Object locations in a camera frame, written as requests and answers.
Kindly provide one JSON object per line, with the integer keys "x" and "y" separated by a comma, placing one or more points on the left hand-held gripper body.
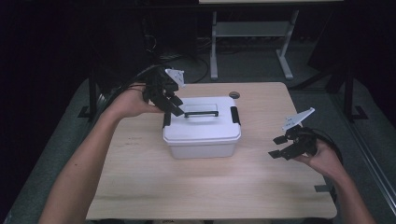
{"x": 158, "y": 85}

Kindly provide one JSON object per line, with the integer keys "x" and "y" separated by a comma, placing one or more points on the white plastic storage box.
{"x": 202, "y": 151}

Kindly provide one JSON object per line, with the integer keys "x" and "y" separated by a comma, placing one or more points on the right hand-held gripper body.
{"x": 300, "y": 140}

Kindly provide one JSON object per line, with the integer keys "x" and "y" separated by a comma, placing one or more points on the black tape strip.
{"x": 322, "y": 188}

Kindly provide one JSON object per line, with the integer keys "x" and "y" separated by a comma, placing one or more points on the person's left hand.
{"x": 132, "y": 104}

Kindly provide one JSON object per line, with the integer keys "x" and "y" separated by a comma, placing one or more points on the white metal table frame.
{"x": 249, "y": 29}

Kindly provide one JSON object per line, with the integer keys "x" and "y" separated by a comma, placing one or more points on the person's right hand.
{"x": 323, "y": 161}

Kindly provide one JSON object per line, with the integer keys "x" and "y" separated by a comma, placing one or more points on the black metal stand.
{"x": 92, "y": 93}
{"x": 349, "y": 93}

